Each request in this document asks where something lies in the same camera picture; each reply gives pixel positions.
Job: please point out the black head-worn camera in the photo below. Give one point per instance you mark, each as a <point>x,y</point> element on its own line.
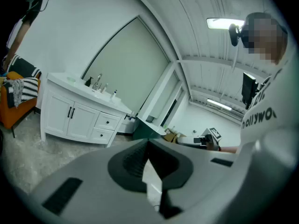
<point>234,34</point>

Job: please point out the ceiling tube light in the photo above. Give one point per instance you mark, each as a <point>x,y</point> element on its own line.
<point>218,102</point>

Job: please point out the dark green bathtub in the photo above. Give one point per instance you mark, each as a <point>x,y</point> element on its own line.
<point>144,129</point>

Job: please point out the person's right forearm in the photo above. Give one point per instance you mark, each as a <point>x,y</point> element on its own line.
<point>229,149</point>

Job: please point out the green soap dish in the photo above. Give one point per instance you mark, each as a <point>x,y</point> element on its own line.
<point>71,79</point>

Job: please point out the orange armchair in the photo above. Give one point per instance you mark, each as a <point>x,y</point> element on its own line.
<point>16,115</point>

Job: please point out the ceiling panel light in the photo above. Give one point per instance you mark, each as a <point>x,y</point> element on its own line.
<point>222,23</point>

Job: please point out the black chest-mounted device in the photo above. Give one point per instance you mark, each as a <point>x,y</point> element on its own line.
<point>248,90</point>

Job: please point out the person's head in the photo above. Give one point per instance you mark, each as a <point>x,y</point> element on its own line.
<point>259,36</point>

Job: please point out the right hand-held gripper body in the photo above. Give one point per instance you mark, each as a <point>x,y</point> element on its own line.
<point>213,135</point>

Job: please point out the black soap dispenser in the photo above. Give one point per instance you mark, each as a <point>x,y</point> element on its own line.
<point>88,81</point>

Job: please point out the white cabinet door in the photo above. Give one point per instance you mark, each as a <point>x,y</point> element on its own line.
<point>58,114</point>
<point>83,121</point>

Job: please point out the black white crochet blanket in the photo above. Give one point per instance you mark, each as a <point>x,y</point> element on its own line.
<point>23,66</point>

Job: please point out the small clear bottle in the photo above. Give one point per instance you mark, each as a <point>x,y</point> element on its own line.
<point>105,87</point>

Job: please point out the large wall mirror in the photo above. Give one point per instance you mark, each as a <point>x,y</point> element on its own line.
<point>128,64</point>

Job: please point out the white pump bottle blue cap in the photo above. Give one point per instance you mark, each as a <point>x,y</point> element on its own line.
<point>113,95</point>

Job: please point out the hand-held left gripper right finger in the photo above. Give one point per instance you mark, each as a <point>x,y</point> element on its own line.
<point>175,171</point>

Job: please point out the white platform ledge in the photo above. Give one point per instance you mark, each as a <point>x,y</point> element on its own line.
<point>125,126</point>

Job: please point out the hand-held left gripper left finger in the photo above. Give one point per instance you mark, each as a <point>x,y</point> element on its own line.
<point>121,169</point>

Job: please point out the cardboard box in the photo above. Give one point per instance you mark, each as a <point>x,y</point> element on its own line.
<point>170,136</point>

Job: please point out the white vanity cabinet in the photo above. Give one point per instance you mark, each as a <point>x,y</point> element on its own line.
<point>58,115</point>

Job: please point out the person's right hand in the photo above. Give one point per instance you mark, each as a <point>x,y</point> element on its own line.
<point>212,146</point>

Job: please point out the black white striped blanket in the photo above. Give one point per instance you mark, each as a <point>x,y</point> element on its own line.
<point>30,90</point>

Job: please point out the grey patterned cloth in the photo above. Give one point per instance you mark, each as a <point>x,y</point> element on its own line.
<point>16,92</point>

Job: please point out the chrome faucet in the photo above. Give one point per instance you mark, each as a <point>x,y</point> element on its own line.
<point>98,81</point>

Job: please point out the white printed t-shirt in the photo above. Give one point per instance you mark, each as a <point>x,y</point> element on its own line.
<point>275,97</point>

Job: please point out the white vanity drawer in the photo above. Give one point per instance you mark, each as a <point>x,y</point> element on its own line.
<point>108,121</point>
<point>102,135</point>

